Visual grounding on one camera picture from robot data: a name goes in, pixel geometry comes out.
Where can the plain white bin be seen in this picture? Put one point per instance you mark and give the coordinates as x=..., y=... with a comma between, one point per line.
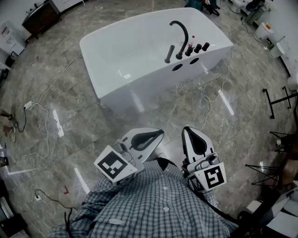
x=280, y=47

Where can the person's checked shirt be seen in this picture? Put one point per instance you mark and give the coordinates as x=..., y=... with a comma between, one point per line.
x=149, y=204

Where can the white bin with orange label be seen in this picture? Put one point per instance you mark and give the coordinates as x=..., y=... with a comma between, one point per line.
x=263, y=31

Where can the black curved faucet spout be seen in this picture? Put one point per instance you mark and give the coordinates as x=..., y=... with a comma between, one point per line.
x=186, y=37

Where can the person's black trousers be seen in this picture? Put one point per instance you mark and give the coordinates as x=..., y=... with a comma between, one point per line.
x=165, y=163

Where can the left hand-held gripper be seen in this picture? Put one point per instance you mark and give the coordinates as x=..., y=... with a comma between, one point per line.
x=115, y=168

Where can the black floor box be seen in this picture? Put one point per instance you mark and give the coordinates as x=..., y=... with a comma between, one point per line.
x=11, y=59

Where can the white bathtub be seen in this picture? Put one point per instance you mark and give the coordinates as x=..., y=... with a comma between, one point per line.
x=130, y=58

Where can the white floor socket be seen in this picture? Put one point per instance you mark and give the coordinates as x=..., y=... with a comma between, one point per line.
x=38, y=197

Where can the pile of clear plastic bottles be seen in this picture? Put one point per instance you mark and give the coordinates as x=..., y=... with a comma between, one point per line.
x=191, y=43

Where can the dark wooden cabinet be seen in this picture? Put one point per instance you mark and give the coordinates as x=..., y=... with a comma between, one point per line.
x=42, y=18

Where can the white floor appliance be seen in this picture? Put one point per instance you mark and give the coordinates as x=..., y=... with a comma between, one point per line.
x=11, y=37

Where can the black metal rack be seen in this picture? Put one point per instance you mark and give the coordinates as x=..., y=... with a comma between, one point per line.
x=271, y=102

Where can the black faucet knob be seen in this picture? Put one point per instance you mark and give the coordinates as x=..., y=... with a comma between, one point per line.
x=205, y=46
x=189, y=52
x=197, y=48

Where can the green bottle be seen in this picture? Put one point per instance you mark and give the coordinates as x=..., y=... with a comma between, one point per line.
x=271, y=46

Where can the white power strip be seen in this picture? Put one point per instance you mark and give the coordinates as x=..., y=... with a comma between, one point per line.
x=28, y=105

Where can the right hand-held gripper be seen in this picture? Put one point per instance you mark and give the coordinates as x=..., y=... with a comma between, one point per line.
x=213, y=175

